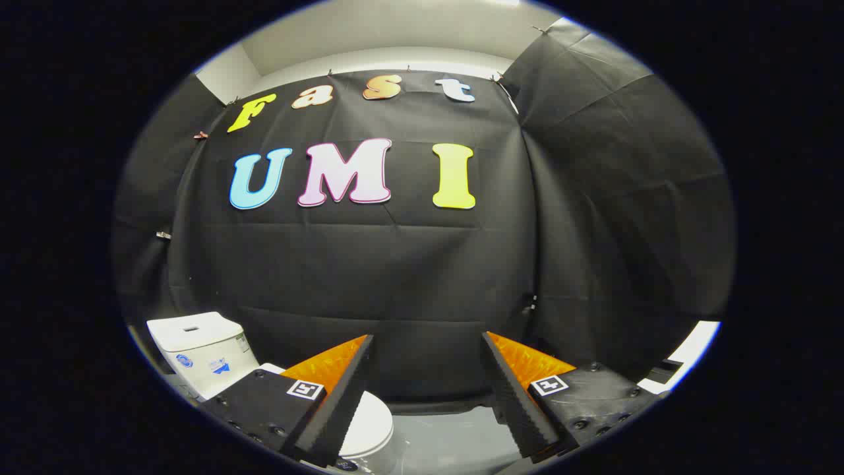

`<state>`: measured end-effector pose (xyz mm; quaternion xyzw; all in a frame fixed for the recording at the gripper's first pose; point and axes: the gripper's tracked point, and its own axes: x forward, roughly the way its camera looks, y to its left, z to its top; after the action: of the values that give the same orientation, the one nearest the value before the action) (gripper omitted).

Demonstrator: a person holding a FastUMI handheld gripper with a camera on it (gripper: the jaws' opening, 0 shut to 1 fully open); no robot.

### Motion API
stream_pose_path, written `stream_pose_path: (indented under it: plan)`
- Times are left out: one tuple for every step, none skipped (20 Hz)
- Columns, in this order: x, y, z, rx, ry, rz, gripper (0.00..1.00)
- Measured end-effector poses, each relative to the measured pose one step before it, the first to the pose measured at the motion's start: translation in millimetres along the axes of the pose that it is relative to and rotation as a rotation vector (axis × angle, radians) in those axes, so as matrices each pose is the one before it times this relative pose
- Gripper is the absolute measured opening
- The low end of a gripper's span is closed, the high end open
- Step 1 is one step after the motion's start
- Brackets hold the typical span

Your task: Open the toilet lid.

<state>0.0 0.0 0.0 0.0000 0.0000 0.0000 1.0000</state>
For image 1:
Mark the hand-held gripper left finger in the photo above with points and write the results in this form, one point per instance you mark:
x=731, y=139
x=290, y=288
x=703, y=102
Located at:
x=343, y=402

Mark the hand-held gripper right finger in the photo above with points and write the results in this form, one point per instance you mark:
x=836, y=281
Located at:
x=517, y=409

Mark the white toilet lid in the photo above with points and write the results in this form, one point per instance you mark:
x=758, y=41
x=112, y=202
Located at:
x=372, y=422

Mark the black backdrop cloth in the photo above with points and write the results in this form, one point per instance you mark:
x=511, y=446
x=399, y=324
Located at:
x=409, y=277

